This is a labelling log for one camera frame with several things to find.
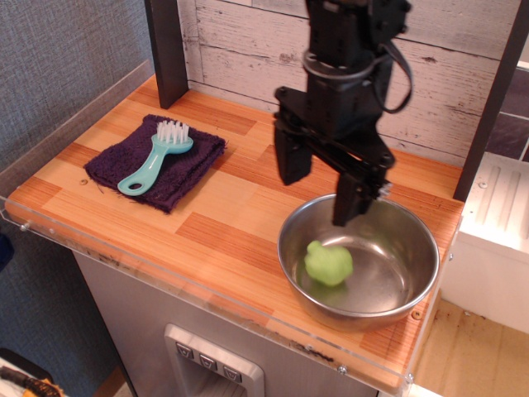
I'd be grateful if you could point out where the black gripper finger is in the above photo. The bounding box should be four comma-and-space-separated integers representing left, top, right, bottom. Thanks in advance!
332, 172, 380, 227
274, 123, 312, 185

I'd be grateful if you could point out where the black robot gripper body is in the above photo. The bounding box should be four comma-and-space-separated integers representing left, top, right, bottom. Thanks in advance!
272, 57, 396, 203

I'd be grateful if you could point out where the green toy broccoli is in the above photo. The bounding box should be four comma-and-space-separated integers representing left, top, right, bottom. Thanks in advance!
304, 241, 353, 287

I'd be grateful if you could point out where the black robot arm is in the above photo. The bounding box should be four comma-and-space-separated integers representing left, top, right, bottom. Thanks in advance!
274, 1, 412, 227

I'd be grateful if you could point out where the stainless steel pot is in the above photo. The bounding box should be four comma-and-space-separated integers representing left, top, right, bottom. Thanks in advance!
278, 194, 440, 332

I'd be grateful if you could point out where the purple folded towel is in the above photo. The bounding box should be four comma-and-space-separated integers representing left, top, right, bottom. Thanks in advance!
84, 114, 226, 213

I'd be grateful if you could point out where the teal scrub brush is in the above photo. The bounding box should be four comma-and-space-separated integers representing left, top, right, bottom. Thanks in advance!
117, 121, 194, 197

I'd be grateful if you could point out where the grey toy fridge cabinet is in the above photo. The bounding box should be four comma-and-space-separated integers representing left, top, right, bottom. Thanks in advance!
74, 254, 378, 396

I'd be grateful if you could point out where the silver dispenser button panel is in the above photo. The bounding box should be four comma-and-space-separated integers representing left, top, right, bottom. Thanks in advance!
164, 323, 265, 397

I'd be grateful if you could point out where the clear acrylic edge guard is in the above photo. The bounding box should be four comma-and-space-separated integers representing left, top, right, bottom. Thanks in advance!
6, 186, 463, 394

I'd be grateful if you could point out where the yellow object bottom left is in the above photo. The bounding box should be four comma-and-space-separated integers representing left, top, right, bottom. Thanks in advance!
1, 366, 64, 397

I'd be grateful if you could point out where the dark right support post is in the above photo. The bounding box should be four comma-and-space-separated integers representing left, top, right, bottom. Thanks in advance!
453, 0, 528, 202

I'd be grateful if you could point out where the dark support post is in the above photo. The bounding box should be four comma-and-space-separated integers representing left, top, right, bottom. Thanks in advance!
453, 0, 528, 202
144, 0, 189, 109

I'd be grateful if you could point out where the dark left support post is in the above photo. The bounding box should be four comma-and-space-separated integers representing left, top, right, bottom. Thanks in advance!
144, 0, 189, 109

